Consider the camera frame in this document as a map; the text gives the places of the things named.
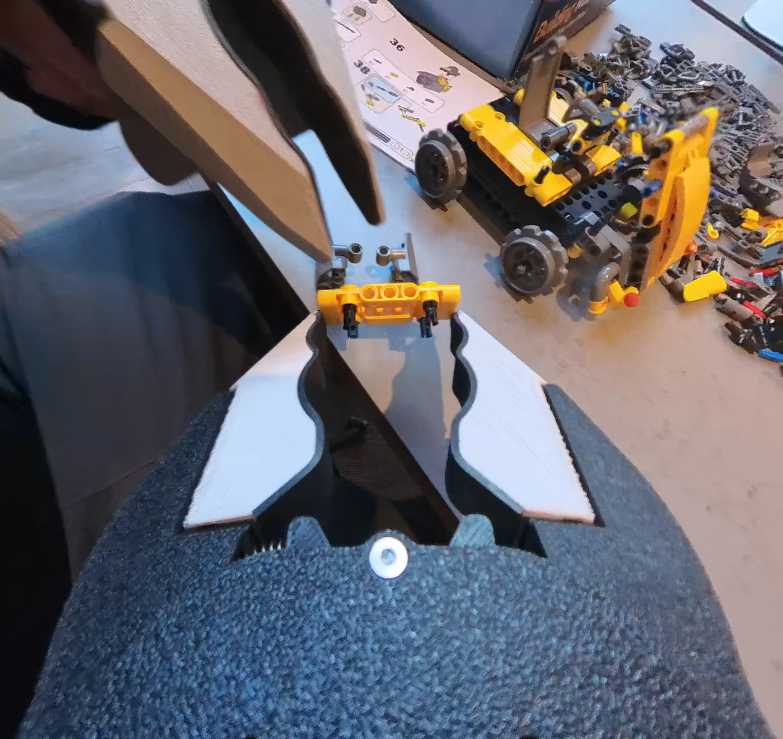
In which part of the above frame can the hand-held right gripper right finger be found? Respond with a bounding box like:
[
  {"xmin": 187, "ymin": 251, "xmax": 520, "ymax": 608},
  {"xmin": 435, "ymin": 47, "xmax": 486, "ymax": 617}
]
[{"xmin": 445, "ymin": 311, "xmax": 597, "ymax": 526}]

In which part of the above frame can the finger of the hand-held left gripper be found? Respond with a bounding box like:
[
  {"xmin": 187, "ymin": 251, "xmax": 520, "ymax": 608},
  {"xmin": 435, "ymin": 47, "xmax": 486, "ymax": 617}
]
[
  {"xmin": 37, "ymin": 0, "xmax": 334, "ymax": 263},
  {"xmin": 254, "ymin": 0, "xmax": 387, "ymax": 227}
]

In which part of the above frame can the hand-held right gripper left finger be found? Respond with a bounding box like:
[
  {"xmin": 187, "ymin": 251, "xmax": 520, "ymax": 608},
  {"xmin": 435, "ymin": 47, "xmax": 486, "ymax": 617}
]
[{"xmin": 182, "ymin": 312, "xmax": 328, "ymax": 532}]

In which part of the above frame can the yellow brick panel with pins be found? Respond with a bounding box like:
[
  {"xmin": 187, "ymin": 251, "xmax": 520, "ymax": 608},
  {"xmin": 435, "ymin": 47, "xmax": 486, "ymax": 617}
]
[{"xmin": 317, "ymin": 282, "xmax": 461, "ymax": 339}]

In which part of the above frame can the grey desk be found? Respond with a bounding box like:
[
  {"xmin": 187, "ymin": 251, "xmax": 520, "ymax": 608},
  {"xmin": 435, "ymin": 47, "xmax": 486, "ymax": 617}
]
[{"xmin": 205, "ymin": 0, "xmax": 783, "ymax": 739}]

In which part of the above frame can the person's left hand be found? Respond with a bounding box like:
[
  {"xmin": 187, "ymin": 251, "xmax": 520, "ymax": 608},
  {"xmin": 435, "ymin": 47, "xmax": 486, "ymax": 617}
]
[{"xmin": 0, "ymin": 0, "xmax": 123, "ymax": 113}]

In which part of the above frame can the white building instruction booklet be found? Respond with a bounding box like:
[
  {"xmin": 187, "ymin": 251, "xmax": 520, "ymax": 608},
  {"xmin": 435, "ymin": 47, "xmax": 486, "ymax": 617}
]
[{"xmin": 330, "ymin": 0, "xmax": 509, "ymax": 172}]

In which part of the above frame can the small black pin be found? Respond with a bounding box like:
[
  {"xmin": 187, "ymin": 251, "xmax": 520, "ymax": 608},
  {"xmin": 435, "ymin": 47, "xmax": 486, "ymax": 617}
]
[{"xmin": 330, "ymin": 418, "xmax": 371, "ymax": 449}]

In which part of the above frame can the blue cardboard box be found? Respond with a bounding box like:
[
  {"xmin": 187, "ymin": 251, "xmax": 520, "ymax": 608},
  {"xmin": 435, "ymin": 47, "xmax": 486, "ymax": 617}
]
[{"xmin": 327, "ymin": 0, "xmax": 643, "ymax": 79}]

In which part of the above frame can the yellow black brick vehicle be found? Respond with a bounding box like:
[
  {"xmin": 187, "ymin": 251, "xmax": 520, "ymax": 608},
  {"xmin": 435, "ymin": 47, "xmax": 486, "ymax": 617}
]
[{"xmin": 415, "ymin": 35, "xmax": 723, "ymax": 314}]

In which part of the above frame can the pile of loose brick pieces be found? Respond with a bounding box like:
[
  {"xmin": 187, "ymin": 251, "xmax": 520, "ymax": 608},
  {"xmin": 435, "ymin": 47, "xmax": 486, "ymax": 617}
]
[{"xmin": 569, "ymin": 23, "xmax": 783, "ymax": 379}]

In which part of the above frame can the white rounded plastic object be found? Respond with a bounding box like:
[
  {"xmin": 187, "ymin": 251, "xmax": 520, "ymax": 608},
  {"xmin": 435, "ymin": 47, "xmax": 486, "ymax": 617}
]
[{"xmin": 741, "ymin": 0, "xmax": 783, "ymax": 51}]

